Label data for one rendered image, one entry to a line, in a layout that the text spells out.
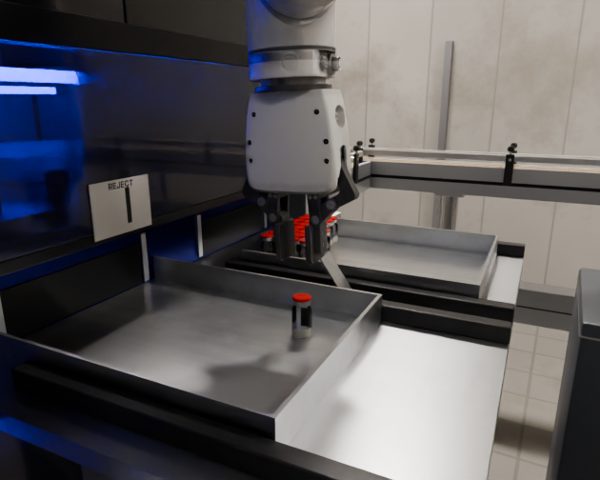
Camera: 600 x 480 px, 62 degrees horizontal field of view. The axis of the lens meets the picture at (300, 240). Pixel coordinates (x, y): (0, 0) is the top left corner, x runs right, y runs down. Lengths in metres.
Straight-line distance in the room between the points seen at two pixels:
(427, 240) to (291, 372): 0.49
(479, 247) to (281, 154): 0.50
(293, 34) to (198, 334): 0.33
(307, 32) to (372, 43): 3.00
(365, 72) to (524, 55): 0.96
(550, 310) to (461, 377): 1.28
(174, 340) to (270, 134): 0.24
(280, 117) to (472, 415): 0.31
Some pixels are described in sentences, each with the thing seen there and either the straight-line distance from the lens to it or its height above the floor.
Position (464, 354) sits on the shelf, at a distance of 0.55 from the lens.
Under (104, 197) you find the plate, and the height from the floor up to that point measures 1.03.
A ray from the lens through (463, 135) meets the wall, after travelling 3.30.
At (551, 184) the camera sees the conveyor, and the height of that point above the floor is 0.89.
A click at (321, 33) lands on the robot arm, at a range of 0.48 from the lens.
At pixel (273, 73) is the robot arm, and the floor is 1.15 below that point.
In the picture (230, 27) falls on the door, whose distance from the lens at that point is 0.77.
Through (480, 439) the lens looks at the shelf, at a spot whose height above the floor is 0.88.
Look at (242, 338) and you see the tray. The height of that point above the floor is 0.88.
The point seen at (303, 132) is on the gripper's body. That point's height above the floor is 1.10.
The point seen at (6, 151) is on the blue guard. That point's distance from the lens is 0.49.
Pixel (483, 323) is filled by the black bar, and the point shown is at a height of 0.90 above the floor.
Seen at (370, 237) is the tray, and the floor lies 0.89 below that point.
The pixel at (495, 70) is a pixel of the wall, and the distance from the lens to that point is 3.28.
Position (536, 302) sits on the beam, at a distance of 1.76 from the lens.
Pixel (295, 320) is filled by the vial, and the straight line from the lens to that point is 0.54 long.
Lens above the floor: 1.13
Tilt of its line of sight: 16 degrees down
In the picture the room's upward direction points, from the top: straight up
